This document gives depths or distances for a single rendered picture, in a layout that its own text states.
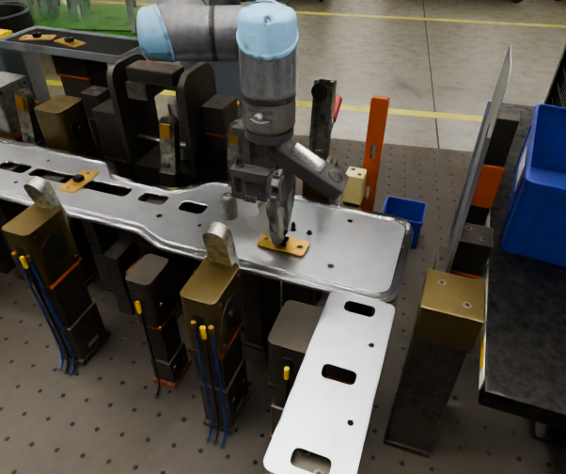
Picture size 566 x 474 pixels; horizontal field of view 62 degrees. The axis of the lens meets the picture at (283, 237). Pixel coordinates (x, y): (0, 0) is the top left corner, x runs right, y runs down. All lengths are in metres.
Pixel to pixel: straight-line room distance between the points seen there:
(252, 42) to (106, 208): 0.48
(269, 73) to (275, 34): 0.05
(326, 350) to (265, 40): 0.40
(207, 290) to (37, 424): 0.49
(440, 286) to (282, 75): 0.35
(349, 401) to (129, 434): 0.48
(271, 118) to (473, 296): 0.36
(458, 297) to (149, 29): 0.56
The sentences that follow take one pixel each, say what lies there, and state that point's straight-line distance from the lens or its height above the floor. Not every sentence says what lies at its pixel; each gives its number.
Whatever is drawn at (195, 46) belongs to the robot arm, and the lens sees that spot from 0.72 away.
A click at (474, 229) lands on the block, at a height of 1.08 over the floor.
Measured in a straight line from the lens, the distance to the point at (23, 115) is 1.27.
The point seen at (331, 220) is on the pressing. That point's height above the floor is 1.00.
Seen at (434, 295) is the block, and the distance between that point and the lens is 0.66.
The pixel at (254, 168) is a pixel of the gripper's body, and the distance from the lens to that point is 0.70.
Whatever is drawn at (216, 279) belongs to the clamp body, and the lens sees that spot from 0.68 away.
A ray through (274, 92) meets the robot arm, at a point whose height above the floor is 1.28.
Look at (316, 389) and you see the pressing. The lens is 0.62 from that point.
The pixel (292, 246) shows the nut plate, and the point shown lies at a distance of 0.79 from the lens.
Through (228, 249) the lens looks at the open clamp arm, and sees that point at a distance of 0.67.
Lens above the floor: 1.52
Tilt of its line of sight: 39 degrees down
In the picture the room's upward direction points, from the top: straight up
